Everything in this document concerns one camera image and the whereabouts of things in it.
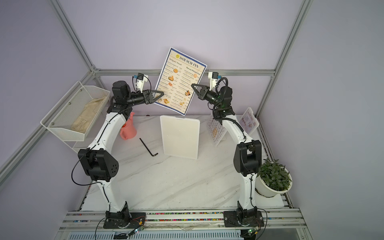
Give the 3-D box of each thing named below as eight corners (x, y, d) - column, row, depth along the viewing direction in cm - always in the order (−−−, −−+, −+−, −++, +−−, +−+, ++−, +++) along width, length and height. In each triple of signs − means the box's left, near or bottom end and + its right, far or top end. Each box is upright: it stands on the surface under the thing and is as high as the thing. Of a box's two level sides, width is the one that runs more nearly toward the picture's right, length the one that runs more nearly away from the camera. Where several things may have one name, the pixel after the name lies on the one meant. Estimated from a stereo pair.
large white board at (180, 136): (165, 155, 99) (155, 128, 77) (169, 143, 106) (161, 115, 84) (197, 159, 97) (197, 133, 75) (199, 146, 104) (200, 118, 82)
